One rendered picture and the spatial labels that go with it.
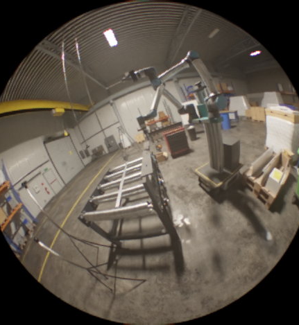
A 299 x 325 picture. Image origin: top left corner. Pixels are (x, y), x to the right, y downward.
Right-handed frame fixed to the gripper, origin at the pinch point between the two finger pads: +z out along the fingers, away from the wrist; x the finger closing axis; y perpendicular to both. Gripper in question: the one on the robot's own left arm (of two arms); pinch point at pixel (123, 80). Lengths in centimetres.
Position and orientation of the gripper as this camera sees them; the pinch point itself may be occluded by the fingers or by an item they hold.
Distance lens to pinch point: 111.6
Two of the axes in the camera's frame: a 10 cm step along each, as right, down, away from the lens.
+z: -9.3, 3.4, 1.1
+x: 3.6, 8.6, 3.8
